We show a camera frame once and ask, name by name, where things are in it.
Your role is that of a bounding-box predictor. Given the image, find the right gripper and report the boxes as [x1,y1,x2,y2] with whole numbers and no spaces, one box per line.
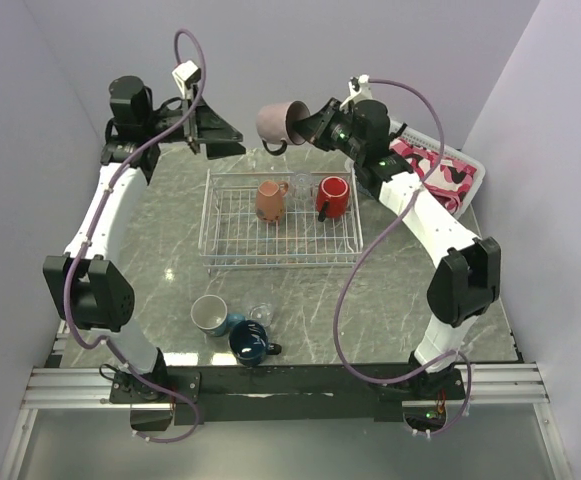
[291,98,365,162]

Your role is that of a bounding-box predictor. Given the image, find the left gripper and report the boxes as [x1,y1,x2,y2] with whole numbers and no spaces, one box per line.
[143,84,246,160]

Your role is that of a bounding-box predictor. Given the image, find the mauve purple mug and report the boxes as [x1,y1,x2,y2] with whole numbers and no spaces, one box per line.
[256,100,310,156]

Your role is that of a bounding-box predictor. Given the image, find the clear plastic cup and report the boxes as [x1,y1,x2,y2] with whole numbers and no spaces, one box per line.
[290,171,315,205]

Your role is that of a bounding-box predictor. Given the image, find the red mug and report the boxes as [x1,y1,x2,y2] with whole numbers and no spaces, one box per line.
[316,176,350,222]

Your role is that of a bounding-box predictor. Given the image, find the salmon pink mug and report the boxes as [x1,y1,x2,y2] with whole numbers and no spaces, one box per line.
[255,180,289,223]

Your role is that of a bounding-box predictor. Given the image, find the small clear glass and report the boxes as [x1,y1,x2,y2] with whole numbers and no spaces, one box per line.
[246,300,275,327]

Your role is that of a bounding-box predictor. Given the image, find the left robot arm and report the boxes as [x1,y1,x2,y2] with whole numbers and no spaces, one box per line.
[43,74,245,402]

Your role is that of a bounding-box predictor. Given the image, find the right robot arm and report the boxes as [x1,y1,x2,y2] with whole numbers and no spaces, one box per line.
[291,99,501,399]

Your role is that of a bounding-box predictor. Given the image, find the white plastic basket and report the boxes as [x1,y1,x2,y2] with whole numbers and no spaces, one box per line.
[391,122,486,218]

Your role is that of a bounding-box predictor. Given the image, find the pink camouflage cloth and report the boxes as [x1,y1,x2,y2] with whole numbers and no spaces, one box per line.
[391,138,477,216]

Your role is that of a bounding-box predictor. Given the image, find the light blue mug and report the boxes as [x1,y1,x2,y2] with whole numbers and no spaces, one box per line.
[190,295,245,337]

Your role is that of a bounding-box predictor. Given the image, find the dark blue mug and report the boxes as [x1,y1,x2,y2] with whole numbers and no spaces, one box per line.
[228,320,282,368]

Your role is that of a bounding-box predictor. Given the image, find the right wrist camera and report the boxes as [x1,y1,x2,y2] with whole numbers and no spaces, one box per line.
[341,74,373,110]

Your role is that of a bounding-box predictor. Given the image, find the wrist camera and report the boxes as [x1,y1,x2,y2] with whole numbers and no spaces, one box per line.
[172,60,202,101]
[341,74,373,110]

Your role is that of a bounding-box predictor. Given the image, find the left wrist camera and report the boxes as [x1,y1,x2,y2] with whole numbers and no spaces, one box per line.
[172,60,202,101]

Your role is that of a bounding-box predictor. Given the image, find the white wire dish rack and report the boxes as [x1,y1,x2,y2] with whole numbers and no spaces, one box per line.
[198,171,364,271]

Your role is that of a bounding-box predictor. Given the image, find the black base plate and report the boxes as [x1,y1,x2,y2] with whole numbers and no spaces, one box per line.
[109,365,465,432]

